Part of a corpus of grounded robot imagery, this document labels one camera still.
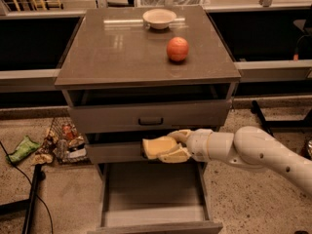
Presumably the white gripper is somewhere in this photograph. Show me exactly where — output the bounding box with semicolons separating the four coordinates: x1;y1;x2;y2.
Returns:
157;129;213;164

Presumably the yellow sponge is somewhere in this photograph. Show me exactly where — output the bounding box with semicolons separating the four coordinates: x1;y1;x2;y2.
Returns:
142;136;176;159

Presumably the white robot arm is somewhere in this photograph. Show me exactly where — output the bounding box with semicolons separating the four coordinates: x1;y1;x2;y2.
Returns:
157;126;312;195

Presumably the top grey drawer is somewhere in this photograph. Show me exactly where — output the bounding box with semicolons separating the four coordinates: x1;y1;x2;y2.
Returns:
68;99;231;134

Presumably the bottom grey drawer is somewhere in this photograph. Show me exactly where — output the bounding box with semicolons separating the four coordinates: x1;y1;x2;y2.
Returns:
88;161;222;234

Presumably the grey drawer cabinet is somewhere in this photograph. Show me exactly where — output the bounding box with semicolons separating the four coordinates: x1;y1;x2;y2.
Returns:
54;5;242;234

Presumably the orange ball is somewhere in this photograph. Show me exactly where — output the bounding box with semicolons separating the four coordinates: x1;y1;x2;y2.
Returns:
167;37;189;61

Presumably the white bowl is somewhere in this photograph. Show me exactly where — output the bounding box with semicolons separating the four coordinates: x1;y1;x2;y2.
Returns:
142;9;176;30

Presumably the green snack bag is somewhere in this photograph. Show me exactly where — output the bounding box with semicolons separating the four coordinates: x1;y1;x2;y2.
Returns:
6;136;40;164

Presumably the black floor stand leg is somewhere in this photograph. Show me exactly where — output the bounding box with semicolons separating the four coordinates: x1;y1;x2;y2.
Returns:
0;165;45;234

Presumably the wire basket with snacks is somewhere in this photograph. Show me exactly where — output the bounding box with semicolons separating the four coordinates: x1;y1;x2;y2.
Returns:
32;117;89;165

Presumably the black cable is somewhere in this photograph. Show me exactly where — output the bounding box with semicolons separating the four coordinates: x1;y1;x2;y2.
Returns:
0;139;55;234

